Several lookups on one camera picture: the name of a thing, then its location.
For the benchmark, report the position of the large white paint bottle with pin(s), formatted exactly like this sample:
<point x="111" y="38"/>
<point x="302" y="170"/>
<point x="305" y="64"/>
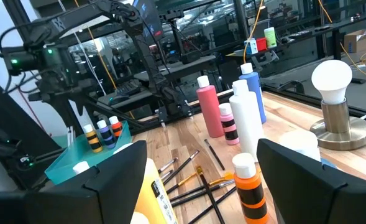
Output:
<point x="246" y="124"/>

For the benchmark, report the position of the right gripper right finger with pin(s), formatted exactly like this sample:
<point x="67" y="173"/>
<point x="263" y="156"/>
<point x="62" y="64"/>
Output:
<point x="297" y="186"/>

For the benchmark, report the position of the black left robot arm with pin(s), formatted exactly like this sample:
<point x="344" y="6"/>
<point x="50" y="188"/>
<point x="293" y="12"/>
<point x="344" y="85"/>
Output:
<point x="77" y="18"/>

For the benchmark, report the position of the thin black silver-ferrule paintbrush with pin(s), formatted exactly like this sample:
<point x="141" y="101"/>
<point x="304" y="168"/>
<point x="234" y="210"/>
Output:
<point x="215" y="155"/>
<point x="179" y="168"/>
<point x="192" y="198"/>

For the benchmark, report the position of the large blue-violet paint bottle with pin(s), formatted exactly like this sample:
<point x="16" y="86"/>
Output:
<point x="254" y="87"/>

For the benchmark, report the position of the green canister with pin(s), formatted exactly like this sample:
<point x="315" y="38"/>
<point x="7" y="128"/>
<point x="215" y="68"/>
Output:
<point x="270" y="37"/>

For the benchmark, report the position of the cardboard box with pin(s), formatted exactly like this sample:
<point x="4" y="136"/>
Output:
<point x="359" y="42"/>

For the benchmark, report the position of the long black desk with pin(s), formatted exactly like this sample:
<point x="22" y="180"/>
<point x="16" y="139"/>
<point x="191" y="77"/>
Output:
<point x="297" y="33"/>

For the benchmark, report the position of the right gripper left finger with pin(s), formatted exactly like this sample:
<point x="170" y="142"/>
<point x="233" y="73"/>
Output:
<point x="117" y="186"/>

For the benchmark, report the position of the blue and white box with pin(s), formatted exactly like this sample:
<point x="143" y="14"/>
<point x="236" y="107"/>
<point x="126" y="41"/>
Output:
<point x="251" y="46"/>

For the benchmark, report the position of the black gold-ferrule flat paintbrush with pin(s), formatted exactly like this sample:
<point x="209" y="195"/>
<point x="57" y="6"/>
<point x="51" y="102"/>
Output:
<point x="210" y="199"/>

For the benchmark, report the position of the brass table lamp with bulb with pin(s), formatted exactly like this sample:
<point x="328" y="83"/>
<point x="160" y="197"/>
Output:
<point x="332" y="81"/>

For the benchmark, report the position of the small yellow striped paint bottle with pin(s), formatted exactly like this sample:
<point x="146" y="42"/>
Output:
<point x="88" y="128"/>

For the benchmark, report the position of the small pink striped paint bottle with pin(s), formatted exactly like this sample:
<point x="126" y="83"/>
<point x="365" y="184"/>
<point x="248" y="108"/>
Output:
<point x="226" y="119"/>

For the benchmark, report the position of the grey side desk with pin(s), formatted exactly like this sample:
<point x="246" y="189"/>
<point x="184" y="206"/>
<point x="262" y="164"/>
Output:
<point x="182" y="67"/>

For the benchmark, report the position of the small purple striped paint bottle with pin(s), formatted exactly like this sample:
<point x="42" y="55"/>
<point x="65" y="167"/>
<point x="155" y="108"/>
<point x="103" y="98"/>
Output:
<point x="101" y="124"/>

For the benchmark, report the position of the large yellow paint bottle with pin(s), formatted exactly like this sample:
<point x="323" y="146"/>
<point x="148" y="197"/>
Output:
<point x="148" y="186"/>
<point x="139" y="219"/>

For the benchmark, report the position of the teal plastic tray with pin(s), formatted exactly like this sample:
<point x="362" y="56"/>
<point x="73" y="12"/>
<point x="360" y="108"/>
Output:
<point x="77" y="152"/>

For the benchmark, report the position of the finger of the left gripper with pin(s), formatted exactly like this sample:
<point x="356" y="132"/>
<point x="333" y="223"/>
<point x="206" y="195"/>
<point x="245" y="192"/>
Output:
<point x="65" y="116"/>

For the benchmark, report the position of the black long gold-ferrule paintbrush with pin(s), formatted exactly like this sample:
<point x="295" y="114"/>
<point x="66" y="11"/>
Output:
<point x="182" y="183"/>

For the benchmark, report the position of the large red paint bottle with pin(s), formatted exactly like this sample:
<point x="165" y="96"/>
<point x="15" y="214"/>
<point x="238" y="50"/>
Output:
<point x="210" y="109"/>

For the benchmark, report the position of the dark blue screen monitor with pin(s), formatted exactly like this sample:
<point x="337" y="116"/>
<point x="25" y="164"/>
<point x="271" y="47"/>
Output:
<point x="148" y="15"/>

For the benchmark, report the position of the small orange striped paint bottle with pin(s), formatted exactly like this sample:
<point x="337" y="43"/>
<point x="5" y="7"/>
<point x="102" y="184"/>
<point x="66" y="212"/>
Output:
<point x="247" y="183"/>

